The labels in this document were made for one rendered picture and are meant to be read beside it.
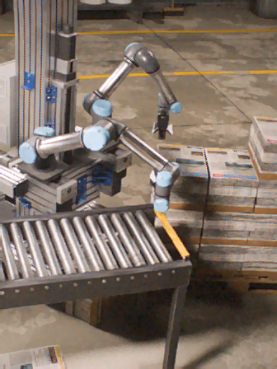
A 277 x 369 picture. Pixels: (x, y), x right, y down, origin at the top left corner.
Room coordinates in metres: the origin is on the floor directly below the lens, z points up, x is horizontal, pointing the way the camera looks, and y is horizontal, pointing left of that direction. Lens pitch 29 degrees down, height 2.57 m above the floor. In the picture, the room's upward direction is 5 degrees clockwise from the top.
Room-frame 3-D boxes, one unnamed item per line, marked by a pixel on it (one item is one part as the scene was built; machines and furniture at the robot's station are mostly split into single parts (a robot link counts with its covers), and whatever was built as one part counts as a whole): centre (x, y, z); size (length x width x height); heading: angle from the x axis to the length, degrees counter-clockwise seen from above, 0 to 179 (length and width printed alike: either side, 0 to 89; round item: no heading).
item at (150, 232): (2.64, -0.10, 0.77); 0.47 x 0.05 x 0.05; 20
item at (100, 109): (3.60, 0.24, 0.98); 0.13 x 0.12 x 0.14; 28
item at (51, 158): (3.19, 0.52, 0.87); 0.15 x 0.15 x 0.10
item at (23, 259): (2.42, 0.51, 0.77); 0.47 x 0.05 x 0.05; 20
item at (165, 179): (2.84, -0.13, 0.98); 0.11 x 0.08 x 0.11; 161
